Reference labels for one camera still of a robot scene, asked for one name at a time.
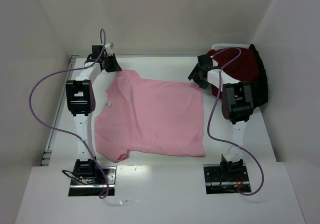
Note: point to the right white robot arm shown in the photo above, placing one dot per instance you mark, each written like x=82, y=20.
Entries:
x=237, y=107

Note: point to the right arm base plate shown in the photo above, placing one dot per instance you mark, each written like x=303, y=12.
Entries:
x=218, y=182

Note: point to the white laundry basket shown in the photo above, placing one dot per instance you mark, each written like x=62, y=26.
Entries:
x=224, y=45

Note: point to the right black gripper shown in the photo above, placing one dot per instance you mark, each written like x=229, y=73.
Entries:
x=197, y=76

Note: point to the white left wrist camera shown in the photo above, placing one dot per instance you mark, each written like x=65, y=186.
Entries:
x=109, y=48

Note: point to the pink t-shirt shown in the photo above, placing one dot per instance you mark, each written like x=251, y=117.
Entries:
x=150, y=116

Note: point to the black t-shirt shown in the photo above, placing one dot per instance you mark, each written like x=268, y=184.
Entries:
x=259, y=87

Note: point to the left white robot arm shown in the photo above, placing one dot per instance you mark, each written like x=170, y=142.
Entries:
x=81, y=103

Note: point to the dark red t-shirt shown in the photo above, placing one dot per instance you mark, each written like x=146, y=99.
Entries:
x=243, y=67

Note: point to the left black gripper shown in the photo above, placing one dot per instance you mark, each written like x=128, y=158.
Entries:
x=110, y=63

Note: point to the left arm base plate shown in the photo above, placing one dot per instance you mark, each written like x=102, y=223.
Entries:
x=91, y=185

